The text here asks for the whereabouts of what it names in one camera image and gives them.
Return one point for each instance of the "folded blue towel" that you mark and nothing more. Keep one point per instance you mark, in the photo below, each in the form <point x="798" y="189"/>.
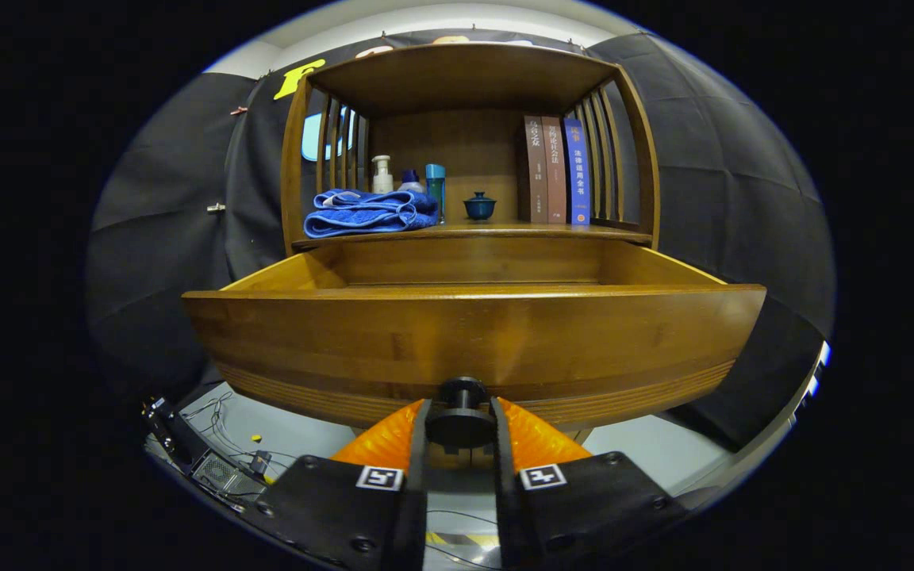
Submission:
<point x="362" y="218"/>

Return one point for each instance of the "white lotion bottle blue cap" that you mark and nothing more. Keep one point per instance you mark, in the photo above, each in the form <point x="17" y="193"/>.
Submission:
<point x="411" y="184"/>

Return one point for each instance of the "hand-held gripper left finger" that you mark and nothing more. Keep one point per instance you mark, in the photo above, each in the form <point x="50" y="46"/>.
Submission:
<point x="417" y="507"/>

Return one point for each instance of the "white pump bottle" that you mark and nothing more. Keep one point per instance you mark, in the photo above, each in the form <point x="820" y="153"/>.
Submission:
<point x="382" y="181"/>

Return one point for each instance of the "clear bottle teal cap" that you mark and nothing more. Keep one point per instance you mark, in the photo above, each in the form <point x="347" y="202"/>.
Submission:
<point x="435" y="186"/>

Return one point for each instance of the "wooden drawer with black knob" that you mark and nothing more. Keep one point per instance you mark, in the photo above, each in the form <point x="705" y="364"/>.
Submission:
<point x="465" y="333"/>

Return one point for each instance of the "blue lidded teacup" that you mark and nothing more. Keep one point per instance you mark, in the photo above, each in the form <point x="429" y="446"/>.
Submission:
<point x="479" y="208"/>

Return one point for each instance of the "brown book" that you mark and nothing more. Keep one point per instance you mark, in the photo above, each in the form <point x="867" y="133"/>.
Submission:
<point x="554" y="170"/>
<point x="535" y="170"/>

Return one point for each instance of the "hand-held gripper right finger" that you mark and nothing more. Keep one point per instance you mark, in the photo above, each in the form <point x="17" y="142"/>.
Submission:
<point x="505" y="507"/>

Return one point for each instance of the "yellow black floor tape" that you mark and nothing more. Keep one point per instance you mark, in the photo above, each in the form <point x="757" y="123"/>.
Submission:
<point x="461" y="540"/>

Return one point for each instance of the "black electronics box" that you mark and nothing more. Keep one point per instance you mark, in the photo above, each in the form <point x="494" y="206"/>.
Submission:
<point x="223" y="474"/>

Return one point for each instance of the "wooden countertop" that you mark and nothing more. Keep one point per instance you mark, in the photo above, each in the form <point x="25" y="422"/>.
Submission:
<point x="505" y="230"/>

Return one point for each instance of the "wooden cabinet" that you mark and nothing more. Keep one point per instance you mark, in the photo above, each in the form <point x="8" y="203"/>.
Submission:
<point x="465" y="151"/>

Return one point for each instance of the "blue book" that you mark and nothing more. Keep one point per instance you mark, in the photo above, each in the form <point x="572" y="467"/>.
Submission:
<point x="577" y="170"/>

